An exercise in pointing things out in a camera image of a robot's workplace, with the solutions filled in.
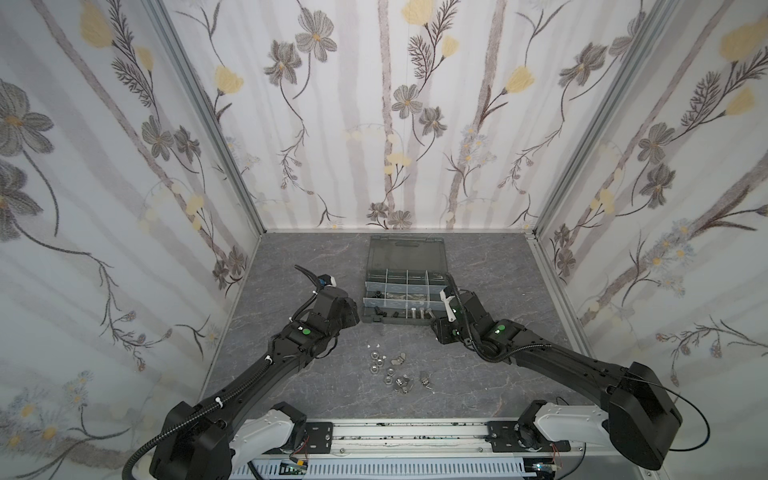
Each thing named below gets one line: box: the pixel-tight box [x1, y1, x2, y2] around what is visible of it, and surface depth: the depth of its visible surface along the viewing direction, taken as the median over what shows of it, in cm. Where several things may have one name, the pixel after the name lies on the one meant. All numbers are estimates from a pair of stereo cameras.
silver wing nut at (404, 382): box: [394, 374, 414, 394], surface depth 84 cm
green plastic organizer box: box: [361, 235, 449, 326], surface depth 103 cm
